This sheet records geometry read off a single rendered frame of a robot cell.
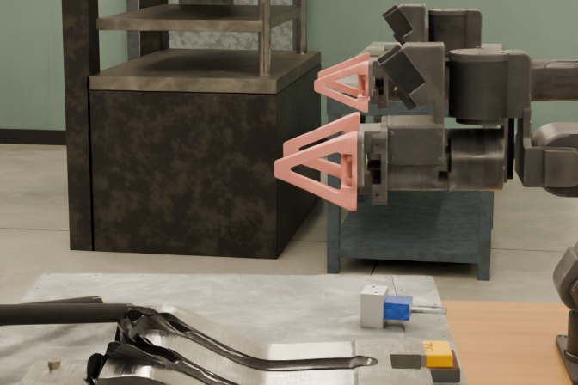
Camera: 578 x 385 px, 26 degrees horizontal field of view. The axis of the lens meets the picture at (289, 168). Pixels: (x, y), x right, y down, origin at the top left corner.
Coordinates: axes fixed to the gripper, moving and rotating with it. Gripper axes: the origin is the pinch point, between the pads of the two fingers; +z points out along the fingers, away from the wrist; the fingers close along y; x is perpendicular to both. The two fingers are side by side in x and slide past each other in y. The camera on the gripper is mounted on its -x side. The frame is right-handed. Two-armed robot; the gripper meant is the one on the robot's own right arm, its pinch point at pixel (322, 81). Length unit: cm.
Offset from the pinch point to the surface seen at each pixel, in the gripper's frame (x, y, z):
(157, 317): 25.0, 30.0, 18.5
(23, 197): 118, -468, 185
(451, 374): 39.0, 9.7, -17.8
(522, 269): 121, -343, -65
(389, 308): 36.9, -13.7, -9.4
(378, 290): 34.7, -16.1, -7.7
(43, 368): 34, 25, 34
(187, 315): 27.1, 22.3, 16.1
